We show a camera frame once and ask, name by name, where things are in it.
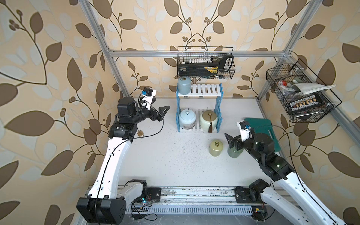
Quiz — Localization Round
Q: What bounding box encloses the white paper packet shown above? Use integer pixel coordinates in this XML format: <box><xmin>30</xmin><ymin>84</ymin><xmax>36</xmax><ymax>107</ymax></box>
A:
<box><xmin>290</xmin><ymin>83</ymin><xmax>336</xmax><ymax>95</ymax></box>

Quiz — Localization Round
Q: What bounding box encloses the cream jar with tassel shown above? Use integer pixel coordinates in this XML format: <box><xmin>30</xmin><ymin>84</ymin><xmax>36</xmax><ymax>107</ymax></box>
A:
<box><xmin>199</xmin><ymin>110</ymin><xmax>218</xmax><ymax>133</ymax></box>

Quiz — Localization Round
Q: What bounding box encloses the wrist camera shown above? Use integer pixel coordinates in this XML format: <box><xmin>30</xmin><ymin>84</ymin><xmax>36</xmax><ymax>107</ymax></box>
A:
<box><xmin>139</xmin><ymin>87</ymin><xmax>157</xmax><ymax>110</ymax></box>
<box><xmin>237</xmin><ymin>121</ymin><xmax>252</xmax><ymax>142</ymax></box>

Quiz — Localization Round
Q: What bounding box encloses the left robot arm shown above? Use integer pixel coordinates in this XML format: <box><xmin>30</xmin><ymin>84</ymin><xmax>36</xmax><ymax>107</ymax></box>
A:
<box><xmin>76</xmin><ymin>97</ymin><xmax>170</xmax><ymax>225</ymax></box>

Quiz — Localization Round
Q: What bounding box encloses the blue white two-tier shelf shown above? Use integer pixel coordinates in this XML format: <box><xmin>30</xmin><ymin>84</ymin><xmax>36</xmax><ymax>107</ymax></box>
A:
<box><xmin>175</xmin><ymin>84</ymin><xmax>224</xmax><ymax>133</ymax></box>

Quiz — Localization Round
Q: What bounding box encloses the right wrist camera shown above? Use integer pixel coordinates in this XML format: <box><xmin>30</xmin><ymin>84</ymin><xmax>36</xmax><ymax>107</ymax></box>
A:
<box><xmin>237</xmin><ymin>121</ymin><xmax>252</xmax><ymax>142</ymax></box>

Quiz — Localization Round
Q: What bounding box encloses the bit set tray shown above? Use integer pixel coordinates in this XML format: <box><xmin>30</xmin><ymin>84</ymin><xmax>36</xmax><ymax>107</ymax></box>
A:
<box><xmin>286</xmin><ymin>94</ymin><xmax>326</xmax><ymax>114</ymax></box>

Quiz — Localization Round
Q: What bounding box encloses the black wire basket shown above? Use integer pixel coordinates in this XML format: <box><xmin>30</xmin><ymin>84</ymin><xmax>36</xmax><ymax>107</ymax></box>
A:
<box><xmin>266</xmin><ymin>59</ymin><xmax>342</xmax><ymax>123</ymax></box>
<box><xmin>177</xmin><ymin>46</ymin><xmax>236</xmax><ymax>80</ymax></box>

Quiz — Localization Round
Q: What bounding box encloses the blue cylindrical tea canister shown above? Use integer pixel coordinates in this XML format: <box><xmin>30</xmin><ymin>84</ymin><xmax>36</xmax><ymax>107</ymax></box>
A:
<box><xmin>177</xmin><ymin>76</ymin><xmax>191</xmax><ymax>95</ymax></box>

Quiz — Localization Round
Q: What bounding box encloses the green cylindrical tea canister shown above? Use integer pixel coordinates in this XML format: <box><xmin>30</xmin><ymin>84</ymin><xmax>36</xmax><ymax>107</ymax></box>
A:
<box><xmin>227</xmin><ymin>147</ymin><xmax>243</xmax><ymax>158</ymax></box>

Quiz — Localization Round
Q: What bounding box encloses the yellow-green cylindrical tea canister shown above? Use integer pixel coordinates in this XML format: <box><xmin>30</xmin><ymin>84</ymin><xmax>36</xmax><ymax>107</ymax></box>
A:
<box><xmin>209</xmin><ymin>140</ymin><xmax>224</xmax><ymax>157</ymax></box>

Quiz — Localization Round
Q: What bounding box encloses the black yellow tool box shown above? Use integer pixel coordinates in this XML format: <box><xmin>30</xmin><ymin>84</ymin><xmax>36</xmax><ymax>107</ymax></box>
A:
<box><xmin>177</xmin><ymin>62</ymin><xmax>219</xmax><ymax>77</ymax></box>

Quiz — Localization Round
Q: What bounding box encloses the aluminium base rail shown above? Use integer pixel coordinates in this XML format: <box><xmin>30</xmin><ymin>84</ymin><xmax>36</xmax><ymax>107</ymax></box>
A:
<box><xmin>82</xmin><ymin>185</ymin><xmax>316</xmax><ymax>207</ymax></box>

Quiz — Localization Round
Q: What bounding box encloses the back black wire basket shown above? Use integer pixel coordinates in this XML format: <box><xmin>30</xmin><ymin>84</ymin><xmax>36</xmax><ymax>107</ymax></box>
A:
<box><xmin>177</xmin><ymin>46</ymin><xmax>236</xmax><ymax>80</ymax></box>

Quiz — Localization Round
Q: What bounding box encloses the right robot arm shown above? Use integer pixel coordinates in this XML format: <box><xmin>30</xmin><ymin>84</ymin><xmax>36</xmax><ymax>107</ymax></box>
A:
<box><xmin>225</xmin><ymin>132</ymin><xmax>345</xmax><ymax>225</ymax></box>

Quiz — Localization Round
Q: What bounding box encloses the light blue round jar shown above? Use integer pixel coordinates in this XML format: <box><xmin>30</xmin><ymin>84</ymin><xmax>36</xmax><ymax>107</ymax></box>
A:
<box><xmin>179</xmin><ymin>108</ymin><xmax>197</xmax><ymax>129</ymax></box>

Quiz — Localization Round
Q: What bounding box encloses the white bit row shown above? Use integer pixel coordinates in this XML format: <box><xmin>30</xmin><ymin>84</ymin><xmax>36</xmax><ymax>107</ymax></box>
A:
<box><xmin>189</xmin><ymin>58</ymin><xmax>213</xmax><ymax>64</ymax></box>

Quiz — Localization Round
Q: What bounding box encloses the right black wire basket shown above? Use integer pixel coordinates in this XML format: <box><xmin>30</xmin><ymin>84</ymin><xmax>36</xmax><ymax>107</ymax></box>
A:
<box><xmin>266</xmin><ymin>59</ymin><xmax>342</xmax><ymax>123</ymax></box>

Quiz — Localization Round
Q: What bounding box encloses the green plastic tool case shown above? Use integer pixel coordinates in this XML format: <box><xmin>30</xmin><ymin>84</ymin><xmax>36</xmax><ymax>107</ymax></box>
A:
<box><xmin>244</xmin><ymin>118</ymin><xmax>281</xmax><ymax>152</ymax></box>

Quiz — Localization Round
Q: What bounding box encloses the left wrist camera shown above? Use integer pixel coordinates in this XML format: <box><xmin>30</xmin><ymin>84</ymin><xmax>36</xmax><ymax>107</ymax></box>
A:
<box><xmin>139</xmin><ymin>87</ymin><xmax>157</xmax><ymax>110</ymax></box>

